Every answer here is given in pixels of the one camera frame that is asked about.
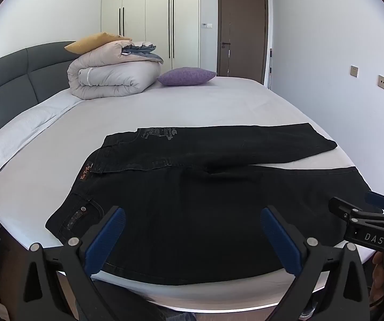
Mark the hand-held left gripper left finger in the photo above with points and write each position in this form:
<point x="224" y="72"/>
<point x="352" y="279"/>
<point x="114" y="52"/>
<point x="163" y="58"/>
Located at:
<point x="106" y="240"/>

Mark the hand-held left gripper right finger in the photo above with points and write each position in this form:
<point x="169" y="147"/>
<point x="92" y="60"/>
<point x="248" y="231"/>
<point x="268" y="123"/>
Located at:
<point x="280" y="240"/>

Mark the black pants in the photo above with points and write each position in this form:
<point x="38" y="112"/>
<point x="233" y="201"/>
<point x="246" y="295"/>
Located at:
<point x="192" y="214"/>

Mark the white pillow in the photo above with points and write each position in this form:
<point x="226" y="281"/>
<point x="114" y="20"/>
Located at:
<point x="21" y="130"/>

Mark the bed with white sheet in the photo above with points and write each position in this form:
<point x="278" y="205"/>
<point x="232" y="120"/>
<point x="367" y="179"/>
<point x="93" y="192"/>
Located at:
<point x="212" y="107"/>

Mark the thin stick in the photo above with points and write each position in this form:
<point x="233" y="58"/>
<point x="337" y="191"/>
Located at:
<point x="271" y="70"/>

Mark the folded beige duvet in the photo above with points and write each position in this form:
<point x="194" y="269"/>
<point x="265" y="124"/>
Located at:
<point x="111" y="77"/>

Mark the purple pillow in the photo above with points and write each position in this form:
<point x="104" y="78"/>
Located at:
<point x="187" y="76"/>

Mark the grey padded headboard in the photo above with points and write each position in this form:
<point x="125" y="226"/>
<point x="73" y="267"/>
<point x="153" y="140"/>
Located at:
<point x="8" y="77"/>

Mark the yellow pillow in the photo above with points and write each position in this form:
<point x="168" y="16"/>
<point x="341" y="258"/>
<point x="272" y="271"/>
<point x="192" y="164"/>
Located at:
<point x="91" y="43"/>

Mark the brown door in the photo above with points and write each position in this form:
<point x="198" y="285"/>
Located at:
<point x="242" y="30"/>

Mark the cream wardrobe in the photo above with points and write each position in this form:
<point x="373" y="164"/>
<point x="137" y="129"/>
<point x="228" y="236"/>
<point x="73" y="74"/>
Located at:
<point x="148" y="16"/>

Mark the wall socket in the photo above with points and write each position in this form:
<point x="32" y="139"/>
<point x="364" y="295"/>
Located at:
<point x="354" y="70"/>
<point x="383" y="82"/>

